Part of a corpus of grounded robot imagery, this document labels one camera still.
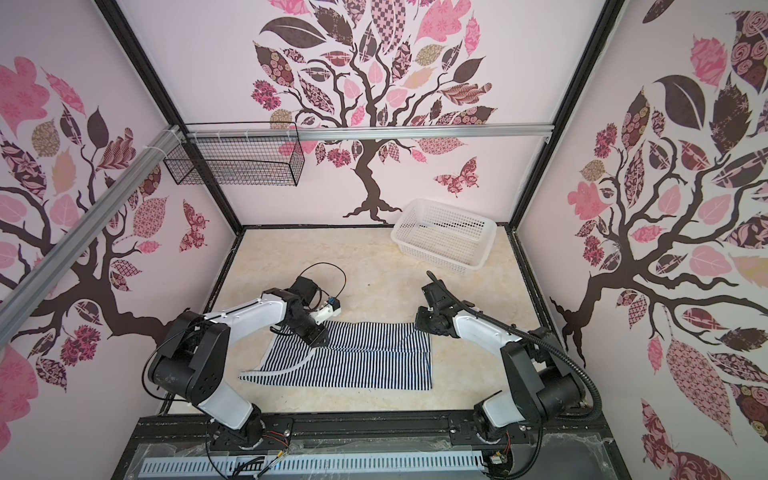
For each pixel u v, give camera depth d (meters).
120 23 0.68
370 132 0.93
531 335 0.46
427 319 0.81
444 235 1.17
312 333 0.79
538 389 0.43
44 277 0.53
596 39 0.73
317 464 0.70
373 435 0.74
